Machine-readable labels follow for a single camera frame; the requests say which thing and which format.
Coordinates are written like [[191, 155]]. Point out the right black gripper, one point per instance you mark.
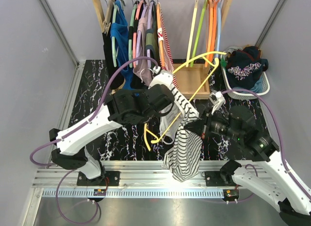
[[198, 126]]

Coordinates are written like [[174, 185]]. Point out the black white striped tank top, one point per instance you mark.
[[183, 158]]

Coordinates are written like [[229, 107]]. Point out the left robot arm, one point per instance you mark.
[[119, 109]]

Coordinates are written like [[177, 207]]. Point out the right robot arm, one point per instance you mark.
[[291, 202]]

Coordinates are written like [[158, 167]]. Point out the red white striped top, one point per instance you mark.
[[167, 50]]

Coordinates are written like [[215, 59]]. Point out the mauve pink top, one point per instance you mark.
[[141, 69]]

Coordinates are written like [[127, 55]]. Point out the olive green top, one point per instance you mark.
[[151, 45]]

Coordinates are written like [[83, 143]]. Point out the black garment on clip hanger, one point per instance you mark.
[[119, 79]]

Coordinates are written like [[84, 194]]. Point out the mint green hanger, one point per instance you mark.
[[115, 49]]

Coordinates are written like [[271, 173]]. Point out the pink hanger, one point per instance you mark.
[[140, 6]]

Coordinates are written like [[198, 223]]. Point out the light blue empty hanger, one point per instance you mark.
[[218, 33]]

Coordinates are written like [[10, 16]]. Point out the orange empty hanger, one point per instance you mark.
[[214, 25], [210, 8]]

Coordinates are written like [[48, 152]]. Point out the cream empty hanger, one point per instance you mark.
[[192, 30]]

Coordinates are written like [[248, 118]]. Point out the blue top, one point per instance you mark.
[[121, 29]]

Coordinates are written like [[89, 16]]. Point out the lime green empty hanger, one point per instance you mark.
[[196, 42]]

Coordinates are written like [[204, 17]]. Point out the orange hanger with red top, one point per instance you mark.
[[160, 37]]

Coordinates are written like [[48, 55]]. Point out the purple hanger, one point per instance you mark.
[[150, 28]]

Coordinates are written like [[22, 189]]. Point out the lilac hanger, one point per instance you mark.
[[142, 27]]

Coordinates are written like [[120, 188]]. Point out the wooden clip hanger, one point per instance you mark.
[[108, 16]]

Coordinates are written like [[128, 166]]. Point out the wooden clothes rack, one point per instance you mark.
[[193, 78]]

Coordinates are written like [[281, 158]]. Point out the white laundry basket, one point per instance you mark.
[[261, 87]]

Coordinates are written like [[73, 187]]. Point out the navy printed shirt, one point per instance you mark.
[[245, 67]]

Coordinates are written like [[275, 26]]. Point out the aluminium rail base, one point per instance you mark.
[[147, 192]]

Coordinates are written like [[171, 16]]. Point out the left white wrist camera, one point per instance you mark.
[[161, 77]]

